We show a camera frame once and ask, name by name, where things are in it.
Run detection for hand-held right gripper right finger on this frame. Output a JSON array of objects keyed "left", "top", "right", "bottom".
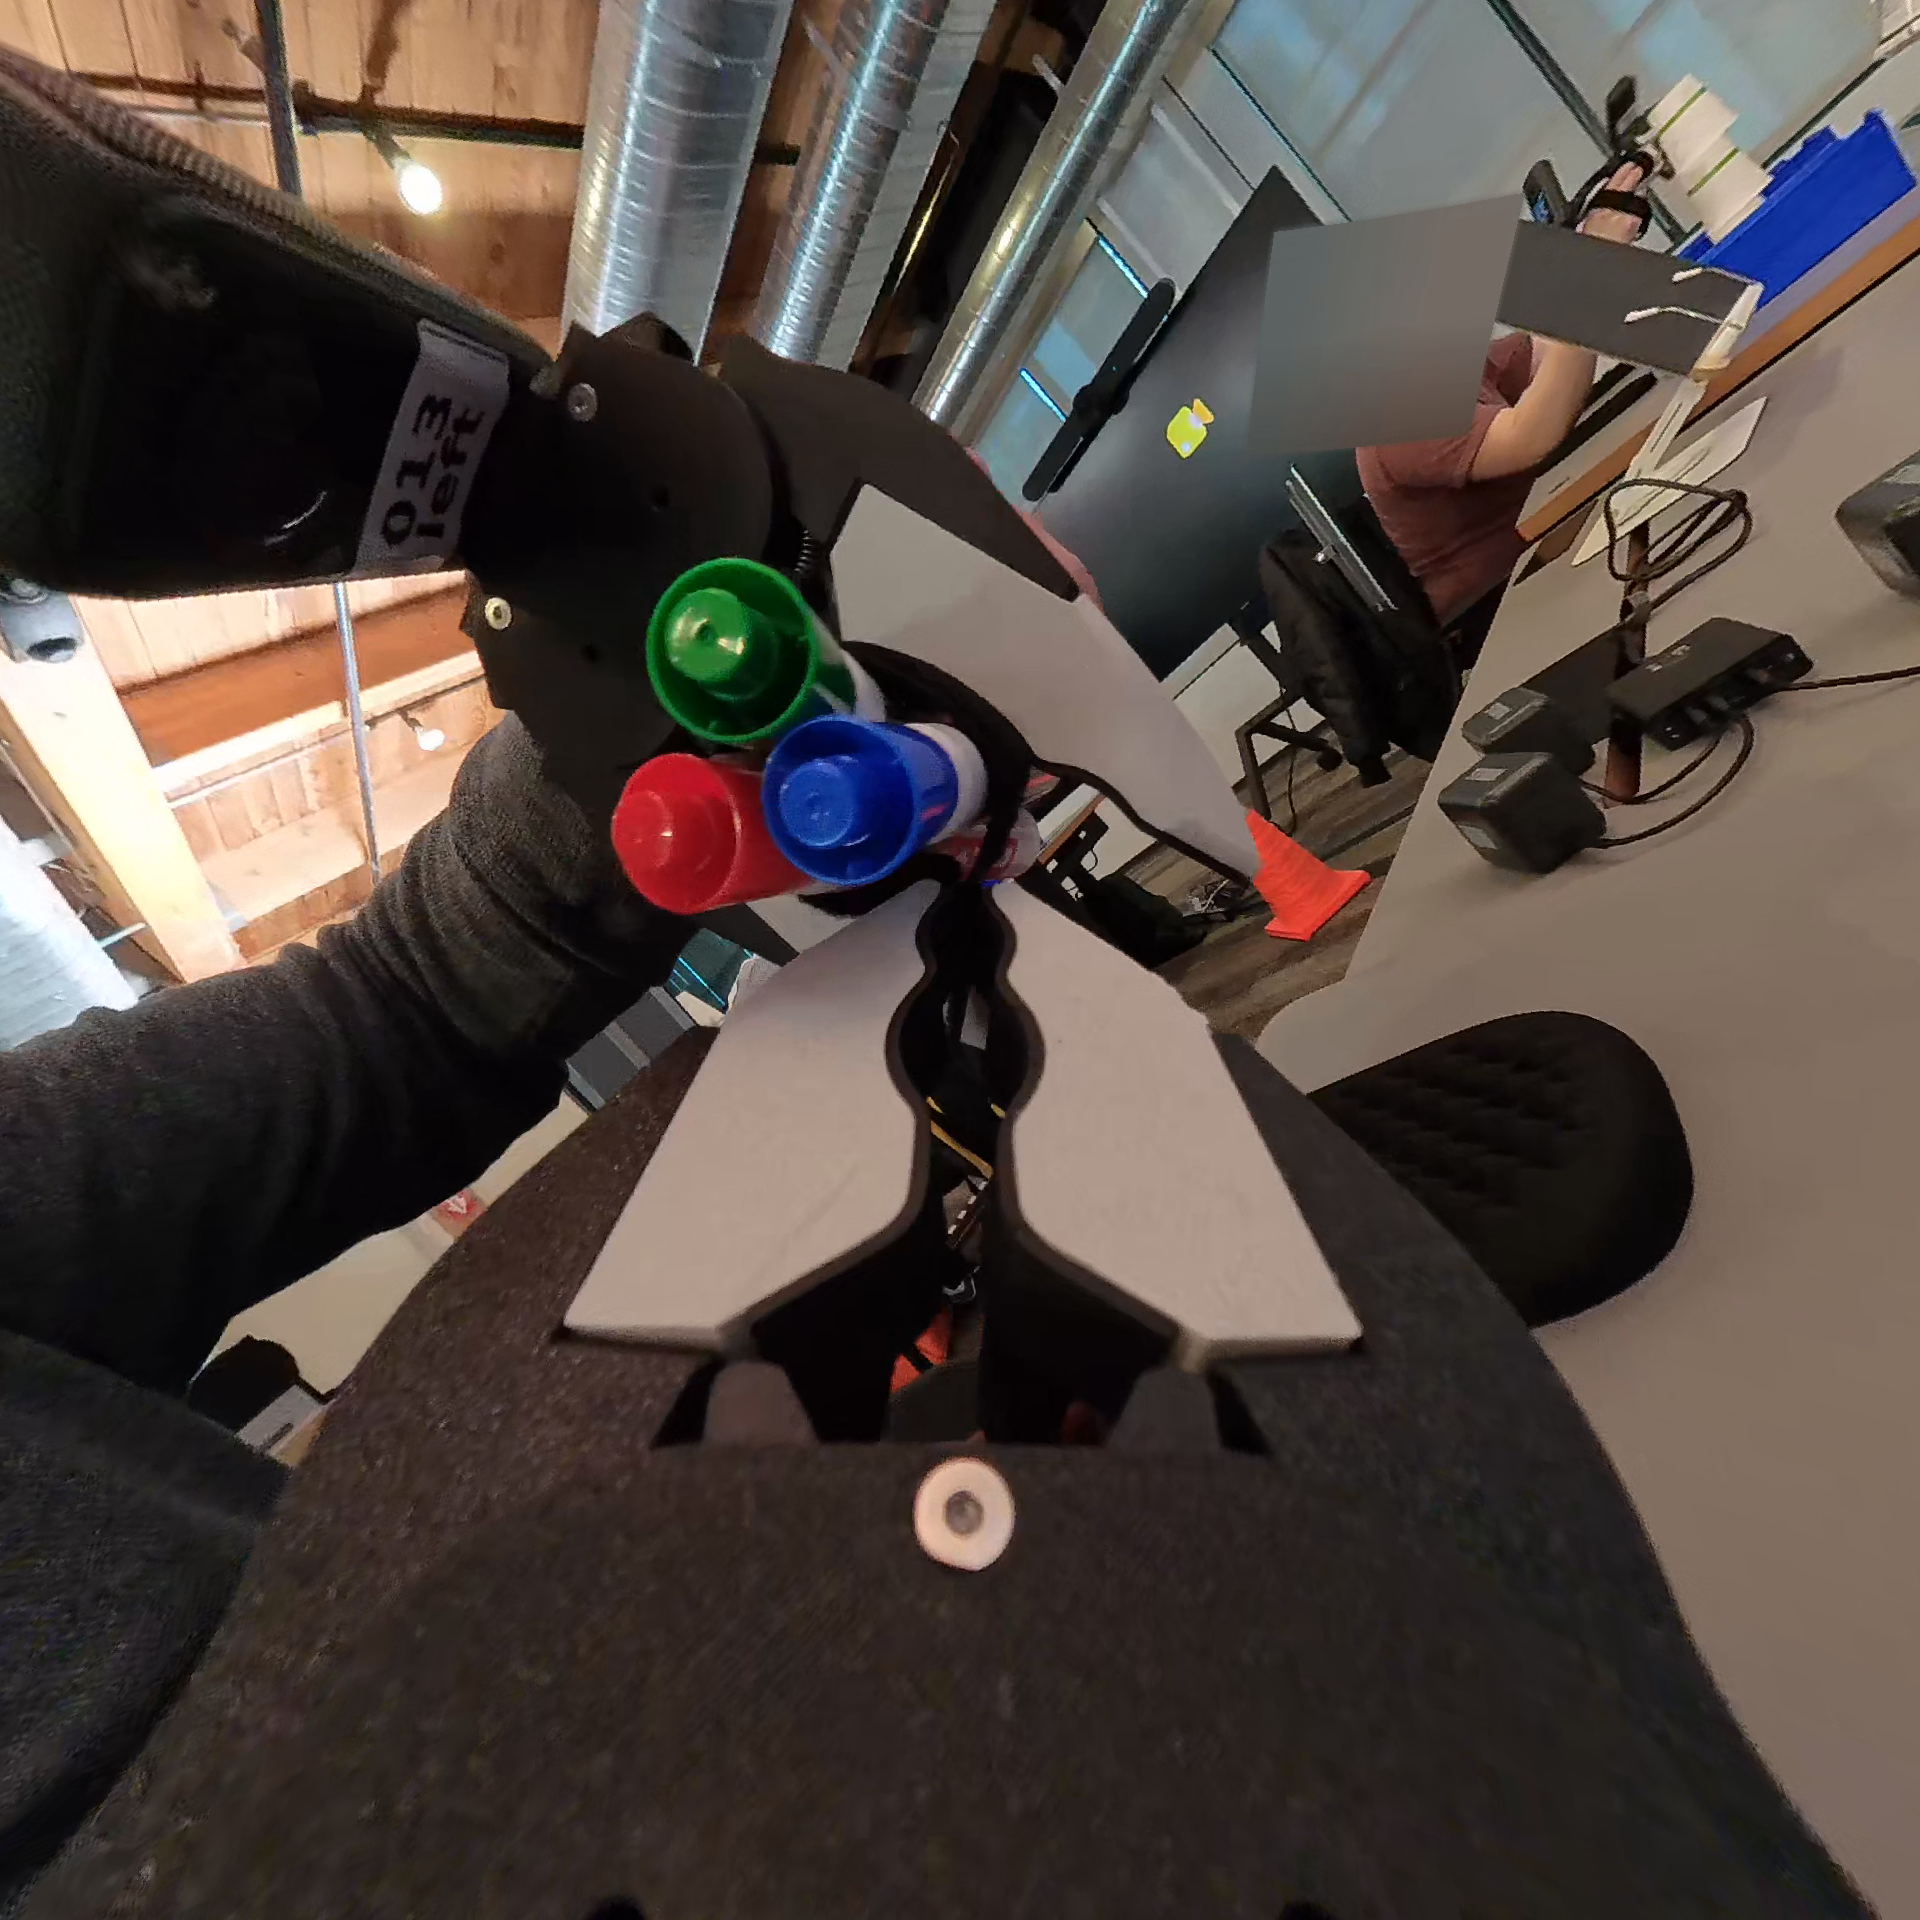
[{"left": 976, "top": 885, "right": 1368, "bottom": 1368}]

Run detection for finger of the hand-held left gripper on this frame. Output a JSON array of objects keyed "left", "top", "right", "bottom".
[{"left": 826, "top": 481, "right": 1265, "bottom": 887}]

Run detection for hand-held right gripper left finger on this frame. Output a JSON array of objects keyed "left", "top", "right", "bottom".
[{"left": 560, "top": 883, "right": 951, "bottom": 1360}]

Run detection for black velcro strap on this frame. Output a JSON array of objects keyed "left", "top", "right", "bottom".
[{"left": 816, "top": 645, "right": 1059, "bottom": 939}]

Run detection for green dry-erase marker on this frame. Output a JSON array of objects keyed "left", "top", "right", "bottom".
[{"left": 644, "top": 558, "right": 888, "bottom": 749}]

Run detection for blue dry-erase marker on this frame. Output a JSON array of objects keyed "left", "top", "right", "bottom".
[{"left": 761, "top": 718, "right": 993, "bottom": 887}]

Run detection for red dry-erase marker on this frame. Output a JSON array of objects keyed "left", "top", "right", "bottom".
[{"left": 613, "top": 753, "right": 841, "bottom": 918}]

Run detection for person's left forearm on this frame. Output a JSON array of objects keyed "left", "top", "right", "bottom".
[{"left": 0, "top": 712, "right": 706, "bottom": 1397}]

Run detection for large black display screen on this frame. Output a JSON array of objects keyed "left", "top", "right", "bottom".
[{"left": 1035, "top": 165, "right": 1360, "bottom": 677}]

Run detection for black video bar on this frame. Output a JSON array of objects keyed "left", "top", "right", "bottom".
[{"left": 1025, "top": 278, "right": 1179, "bottom": 506}]

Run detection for orange traffic cone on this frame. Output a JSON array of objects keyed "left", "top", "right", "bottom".
[{"left": 1245, "top": 810, "right": 1375, "bottom": 944}]

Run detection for black office chair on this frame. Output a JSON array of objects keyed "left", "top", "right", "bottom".
[{"left": 1253, "top": 526, "right": 1479, "bottom": 790}]

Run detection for black power adapter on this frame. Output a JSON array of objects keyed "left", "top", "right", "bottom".
[
  {"left": 1439, "top": 751, "right": 1610, "bottom": 877},
  {"left": 1458, "top": 689, "right": 1573, "bottom": 754}
]

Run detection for black charging hub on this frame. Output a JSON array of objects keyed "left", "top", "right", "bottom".
[{"left": 1605, "top": 616, "right": 1813, "bottom": 753}]

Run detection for white paper sheet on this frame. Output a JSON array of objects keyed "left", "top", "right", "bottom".
[{"left": 1573, "top": 399, "right": 1771, "bottom": 570}]

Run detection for white stacked containers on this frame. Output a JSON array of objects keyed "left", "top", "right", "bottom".
[{"left": 1641, "top": 75, "right": 1771, "bottom": 226}]

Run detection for black box device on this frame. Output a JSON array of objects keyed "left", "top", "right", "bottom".
[{"left": 1839, "top": 458, "right": 1920, "bottom": 601}]

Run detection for blue storage bin stack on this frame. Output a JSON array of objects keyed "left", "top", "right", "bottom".
[{"left": 1681, "top": 113, "right": 1920, "bottom": 288}]

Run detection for silver ventilation duct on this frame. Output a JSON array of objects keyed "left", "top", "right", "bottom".
[
  {"left": 915, "top": 0, "right": 1239, "bottom": 438},
  {"left": 562, "top": 0, "right": 841, "bottom": 361},
  {"left": 751, "top": 0, "right": 999, "bottom": 378}
]

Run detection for coiled black cable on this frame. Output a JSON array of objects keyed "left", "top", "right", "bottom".
[{"left": 1605, "top": 481, "right": 1754, "bottom": 618}]

